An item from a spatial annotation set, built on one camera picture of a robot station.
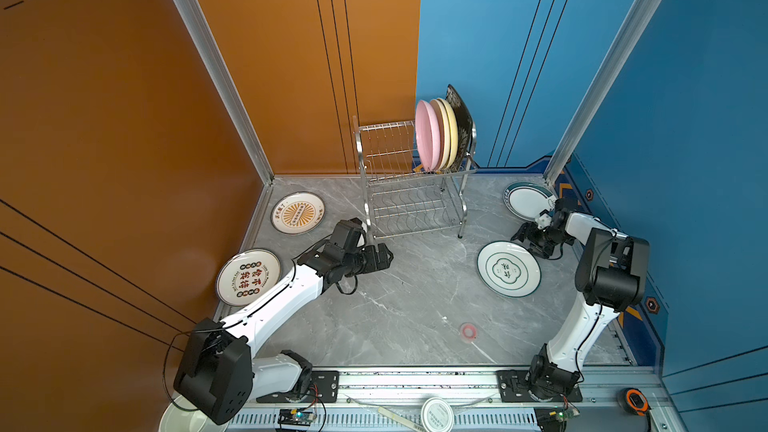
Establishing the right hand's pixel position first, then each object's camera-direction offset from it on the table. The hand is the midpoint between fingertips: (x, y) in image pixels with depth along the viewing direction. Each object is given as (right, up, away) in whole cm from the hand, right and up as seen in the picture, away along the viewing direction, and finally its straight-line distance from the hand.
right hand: (519, 242), depth 99 cm
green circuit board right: (-4, -38, -29) cm, 48 cm away
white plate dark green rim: (+10, +14, +16) cm, 24 cm away
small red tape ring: (-21, -22, -16) cm, 34 cm away
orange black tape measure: (+14, -33, -30) cm, 47 cm away
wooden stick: (-40, -38, -29) cm, 62 cm away
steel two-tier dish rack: (-40, +15, +7) cm, 43 cm away
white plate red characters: (-87, -10, -7) cm, 88 cm away
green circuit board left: (-66, -38, -28) cm, 81 cm away
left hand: (-45, -2, -16) cm, 48 cm away
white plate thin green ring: (-5, -8, -5) cm, 11 cm away
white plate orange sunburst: (-77, +9, +10) cm, 78 cm away
